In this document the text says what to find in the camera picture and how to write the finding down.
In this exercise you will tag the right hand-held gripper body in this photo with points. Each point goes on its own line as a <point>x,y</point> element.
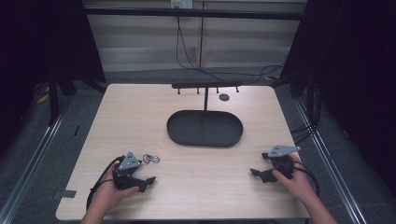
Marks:
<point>281,161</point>

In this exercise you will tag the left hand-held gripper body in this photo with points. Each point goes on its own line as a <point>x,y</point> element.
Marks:
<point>125,178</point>

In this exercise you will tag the person's left hand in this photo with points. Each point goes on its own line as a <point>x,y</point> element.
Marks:
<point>106,193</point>

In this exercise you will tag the person's right hand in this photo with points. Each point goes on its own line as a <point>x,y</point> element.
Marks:
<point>295,183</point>

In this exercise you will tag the black hook rack with tray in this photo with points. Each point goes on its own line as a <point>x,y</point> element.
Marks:
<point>205,130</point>

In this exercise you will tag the small black floor strip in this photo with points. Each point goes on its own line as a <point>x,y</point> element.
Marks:
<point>76,130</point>

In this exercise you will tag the round black table grommet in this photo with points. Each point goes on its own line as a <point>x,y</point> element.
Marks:
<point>224,97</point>

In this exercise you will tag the black metal stand leg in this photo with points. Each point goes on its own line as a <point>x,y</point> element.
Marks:
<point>53,99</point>

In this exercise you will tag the black curtain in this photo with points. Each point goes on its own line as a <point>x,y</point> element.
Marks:
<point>358,77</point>
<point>37,43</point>

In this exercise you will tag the yellow floor object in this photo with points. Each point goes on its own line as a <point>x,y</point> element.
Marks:
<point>42,99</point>

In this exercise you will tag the metal floor rail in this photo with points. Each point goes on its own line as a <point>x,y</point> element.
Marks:
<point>34,161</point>
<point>330,168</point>

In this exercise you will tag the black horizontal frame bar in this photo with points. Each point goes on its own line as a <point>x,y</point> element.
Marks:
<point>140,12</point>

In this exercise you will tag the white wall socket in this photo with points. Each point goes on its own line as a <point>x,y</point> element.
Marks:
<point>182,3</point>

